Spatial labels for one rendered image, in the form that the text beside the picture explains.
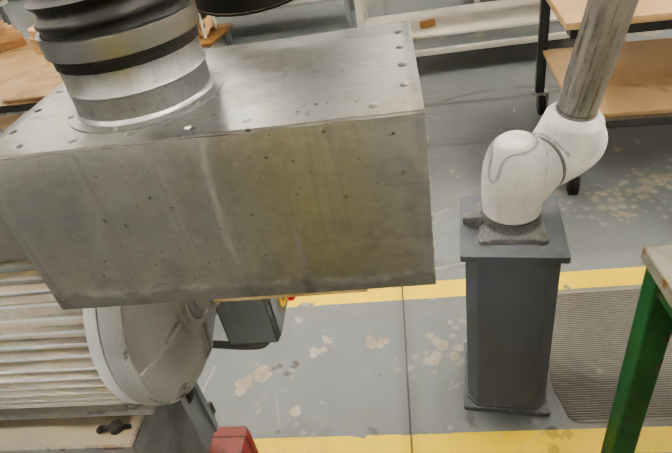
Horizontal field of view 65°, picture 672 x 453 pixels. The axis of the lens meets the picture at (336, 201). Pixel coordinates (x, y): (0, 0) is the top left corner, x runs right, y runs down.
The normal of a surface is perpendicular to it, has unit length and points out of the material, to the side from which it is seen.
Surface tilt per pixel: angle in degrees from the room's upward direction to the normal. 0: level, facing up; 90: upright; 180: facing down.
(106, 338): 64
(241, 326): 90
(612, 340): 0
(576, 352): 0
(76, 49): 90
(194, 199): 90
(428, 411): 0
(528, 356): 90
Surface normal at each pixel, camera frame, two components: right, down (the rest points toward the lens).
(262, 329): -0.06, 0.58
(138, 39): 0.51, 0.43
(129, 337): 0.81, 0.00
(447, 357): -0.15, -0.81
